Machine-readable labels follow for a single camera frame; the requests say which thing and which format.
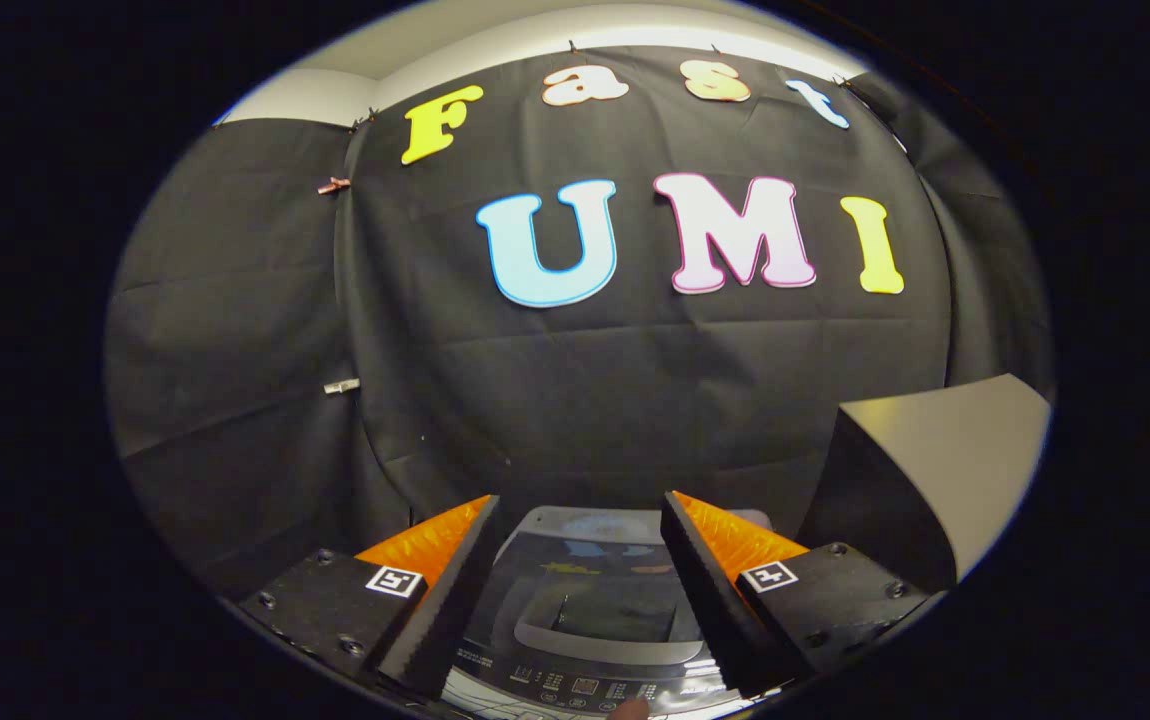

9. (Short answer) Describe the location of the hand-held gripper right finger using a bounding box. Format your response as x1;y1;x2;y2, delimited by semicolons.
660;490;932;699

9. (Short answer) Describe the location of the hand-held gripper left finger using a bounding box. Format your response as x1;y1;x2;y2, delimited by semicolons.
238;494;502;701

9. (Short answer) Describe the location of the grey top-load washing machine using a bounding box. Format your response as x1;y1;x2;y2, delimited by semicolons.
443;505;788;718

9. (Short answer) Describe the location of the black backdrop cloth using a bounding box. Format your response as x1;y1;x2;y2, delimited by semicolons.
105;44;1054;603

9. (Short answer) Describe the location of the grey metal cabinet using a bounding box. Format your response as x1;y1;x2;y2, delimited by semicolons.
799;374;1054;593

